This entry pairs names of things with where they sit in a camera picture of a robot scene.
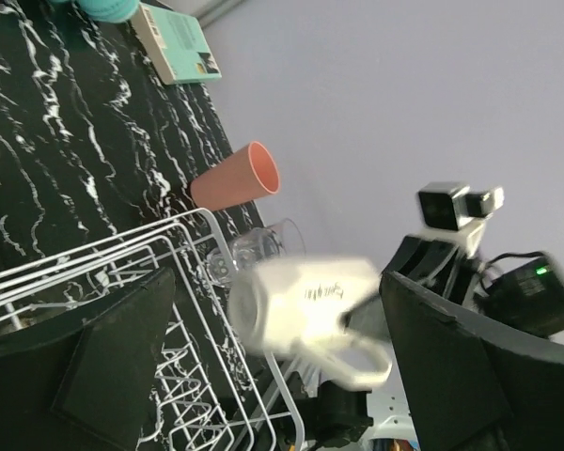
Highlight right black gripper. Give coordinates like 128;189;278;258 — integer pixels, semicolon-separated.
341;235;479;343

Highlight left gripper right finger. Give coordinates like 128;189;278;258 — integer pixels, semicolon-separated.
380;272;564;451

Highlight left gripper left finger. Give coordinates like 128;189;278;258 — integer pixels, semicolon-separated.
0;268;176;450

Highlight white faceted mug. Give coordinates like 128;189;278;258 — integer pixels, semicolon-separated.
227;256;392;391

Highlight clear glass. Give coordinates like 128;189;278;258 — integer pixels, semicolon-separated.
205;218;306;288

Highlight pink plastic cup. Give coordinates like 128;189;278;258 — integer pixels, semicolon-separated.
190;142;280;211

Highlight teal paperback book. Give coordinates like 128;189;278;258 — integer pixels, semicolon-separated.
130;3;222;85

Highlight teal cat-ear headphones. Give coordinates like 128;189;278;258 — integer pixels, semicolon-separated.
47;0;140;24

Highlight white wire dish rack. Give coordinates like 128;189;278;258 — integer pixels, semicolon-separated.
0;209;311;450

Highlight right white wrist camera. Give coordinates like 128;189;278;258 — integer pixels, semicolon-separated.
416;181;505;257

